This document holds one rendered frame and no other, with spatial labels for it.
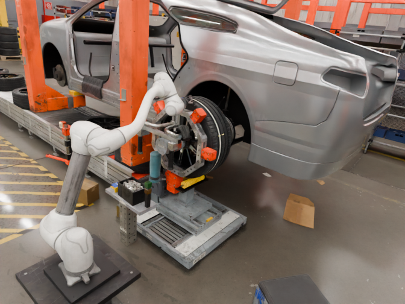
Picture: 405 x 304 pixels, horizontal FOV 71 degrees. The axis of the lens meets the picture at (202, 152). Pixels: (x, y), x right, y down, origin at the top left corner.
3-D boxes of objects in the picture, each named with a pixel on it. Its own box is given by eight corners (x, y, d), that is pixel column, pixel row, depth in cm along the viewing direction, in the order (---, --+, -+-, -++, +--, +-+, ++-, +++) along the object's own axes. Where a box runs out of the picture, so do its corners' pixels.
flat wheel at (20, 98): (65, 102, 505) (64, 88, 496) (47, 111, 445) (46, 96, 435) (28, 98, 502) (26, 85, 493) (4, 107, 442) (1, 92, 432)
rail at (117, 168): (138, 190, 281) (138, 171, 272) (131, 193, 274) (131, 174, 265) (31, 123, 419) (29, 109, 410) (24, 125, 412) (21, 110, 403)
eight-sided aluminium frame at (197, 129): (202, 183, 225) (210, 116, 203) (197, 186, 220) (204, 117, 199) (156, 159, 255) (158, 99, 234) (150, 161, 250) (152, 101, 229)
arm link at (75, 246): (73, 278, 154) (71, 248, 144) (55, 260, 163) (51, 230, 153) (99, 261, 166) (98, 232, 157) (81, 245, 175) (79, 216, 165)
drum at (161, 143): (185, 151, 228) (187, 134, 223) (166, 158, 213) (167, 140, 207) (173, 145, 236) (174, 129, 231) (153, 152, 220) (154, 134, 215)
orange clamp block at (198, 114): (200, 122, 212) (207, 114, 206) (194, 124, 206) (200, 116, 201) (195, 115, 214) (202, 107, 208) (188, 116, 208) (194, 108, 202)
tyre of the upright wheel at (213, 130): (221, 183, 246) (241, 112, 216) (204, 193, 229) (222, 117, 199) (169, 151, 280) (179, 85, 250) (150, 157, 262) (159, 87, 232)
